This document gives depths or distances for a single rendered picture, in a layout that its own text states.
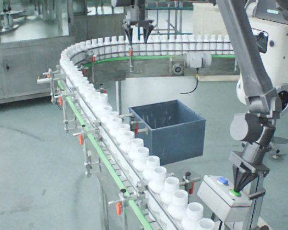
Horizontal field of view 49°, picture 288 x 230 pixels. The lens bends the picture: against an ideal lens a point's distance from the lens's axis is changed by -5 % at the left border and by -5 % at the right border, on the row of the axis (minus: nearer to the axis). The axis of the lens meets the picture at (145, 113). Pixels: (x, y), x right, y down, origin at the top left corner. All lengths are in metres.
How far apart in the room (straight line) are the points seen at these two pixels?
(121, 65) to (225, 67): 0.89
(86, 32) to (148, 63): 3.70
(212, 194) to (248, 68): 0.36
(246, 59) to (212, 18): 4.35
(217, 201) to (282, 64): 0.64
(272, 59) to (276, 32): 0.10
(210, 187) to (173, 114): 1.10
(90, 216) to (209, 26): 3.55
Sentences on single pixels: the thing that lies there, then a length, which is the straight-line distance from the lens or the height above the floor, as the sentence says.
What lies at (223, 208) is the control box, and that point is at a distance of 0.93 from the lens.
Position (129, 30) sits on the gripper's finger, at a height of 1.46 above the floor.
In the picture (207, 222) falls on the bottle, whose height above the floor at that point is 1.15.
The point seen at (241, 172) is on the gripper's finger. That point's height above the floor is 1.19.
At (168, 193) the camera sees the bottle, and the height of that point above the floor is 1.14.
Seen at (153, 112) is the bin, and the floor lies 0.89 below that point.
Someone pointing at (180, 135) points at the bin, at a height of 0.89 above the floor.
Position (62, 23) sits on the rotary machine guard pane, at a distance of 4.34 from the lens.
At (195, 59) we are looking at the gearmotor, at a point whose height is 1.01.
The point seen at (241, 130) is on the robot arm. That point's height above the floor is 1.32.
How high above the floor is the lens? 1.67
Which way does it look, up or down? 24 degrees down
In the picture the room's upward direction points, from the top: straight up
